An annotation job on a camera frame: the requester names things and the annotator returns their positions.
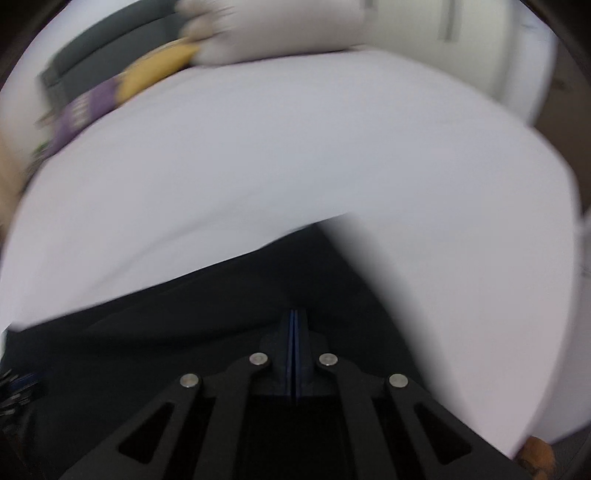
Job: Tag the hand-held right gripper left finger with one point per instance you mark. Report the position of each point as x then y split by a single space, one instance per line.
285 350

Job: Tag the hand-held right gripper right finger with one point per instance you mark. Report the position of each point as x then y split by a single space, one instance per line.
301 350

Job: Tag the black pants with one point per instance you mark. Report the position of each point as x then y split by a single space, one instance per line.
194 332

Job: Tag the white bed sheet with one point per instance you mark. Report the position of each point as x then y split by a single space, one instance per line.
295 175

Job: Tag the orange-brown object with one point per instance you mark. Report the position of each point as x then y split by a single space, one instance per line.
535 457

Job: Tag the yellow cushion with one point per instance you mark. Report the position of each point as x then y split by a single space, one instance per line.
154 69

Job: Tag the white wardrobe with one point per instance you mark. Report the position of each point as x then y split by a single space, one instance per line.
443 32

